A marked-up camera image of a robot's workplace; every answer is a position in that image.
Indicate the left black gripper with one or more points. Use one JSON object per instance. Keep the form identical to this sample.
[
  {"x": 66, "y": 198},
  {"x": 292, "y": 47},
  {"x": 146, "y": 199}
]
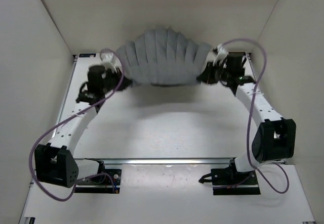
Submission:
[{"x": 125, "y": 83}]

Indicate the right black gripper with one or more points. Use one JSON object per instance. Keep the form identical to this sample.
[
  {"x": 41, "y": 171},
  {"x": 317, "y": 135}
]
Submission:
[{"x": 206, "y": 76}]

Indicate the grey pleated skirt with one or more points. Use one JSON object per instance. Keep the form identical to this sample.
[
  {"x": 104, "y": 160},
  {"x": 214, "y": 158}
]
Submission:
[{"x": 163, "y": 57}]

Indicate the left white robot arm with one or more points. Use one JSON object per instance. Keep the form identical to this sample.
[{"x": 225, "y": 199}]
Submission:
[{"x": 54, "y": 161}]

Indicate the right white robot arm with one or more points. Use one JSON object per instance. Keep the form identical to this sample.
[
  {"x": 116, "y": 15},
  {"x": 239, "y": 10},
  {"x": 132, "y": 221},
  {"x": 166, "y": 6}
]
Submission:
[{"x": 275, "y": 136}]

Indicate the left blue corner label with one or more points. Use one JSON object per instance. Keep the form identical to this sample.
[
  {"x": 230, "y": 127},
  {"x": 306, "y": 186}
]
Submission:
[{"x": 87, "y": 55}]

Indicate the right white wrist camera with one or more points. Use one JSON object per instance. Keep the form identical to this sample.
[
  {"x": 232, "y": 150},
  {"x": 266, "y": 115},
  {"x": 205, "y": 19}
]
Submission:
[{"x": 220, "y": 53}]

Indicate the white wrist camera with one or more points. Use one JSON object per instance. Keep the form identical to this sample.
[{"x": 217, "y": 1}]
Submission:
[
  {"x": 110, "y": 62},
  {"x": 220, "y": 53}
]

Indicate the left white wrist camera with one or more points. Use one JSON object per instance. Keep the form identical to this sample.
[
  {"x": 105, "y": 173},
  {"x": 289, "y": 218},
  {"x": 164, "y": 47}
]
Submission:
[{"x": 110, "y": 62}]

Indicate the aluminium front rail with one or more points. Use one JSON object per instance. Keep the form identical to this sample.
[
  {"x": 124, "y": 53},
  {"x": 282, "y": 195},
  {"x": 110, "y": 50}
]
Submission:
[{"x": 163, "y": 161}]

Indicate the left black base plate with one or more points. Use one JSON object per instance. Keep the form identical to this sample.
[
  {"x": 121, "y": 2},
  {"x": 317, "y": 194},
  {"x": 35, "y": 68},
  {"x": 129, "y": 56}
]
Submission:
[{"x": 102, "y": 184}]

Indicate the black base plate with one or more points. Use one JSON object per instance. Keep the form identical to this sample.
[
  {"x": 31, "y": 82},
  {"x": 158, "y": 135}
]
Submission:
[
  {"x": 229, "y": 182},
  {"x": 102, "y": 184}
]

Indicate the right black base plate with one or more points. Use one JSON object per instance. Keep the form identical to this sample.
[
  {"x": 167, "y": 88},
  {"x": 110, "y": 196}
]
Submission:
[{"x": 229, "y": 182}]

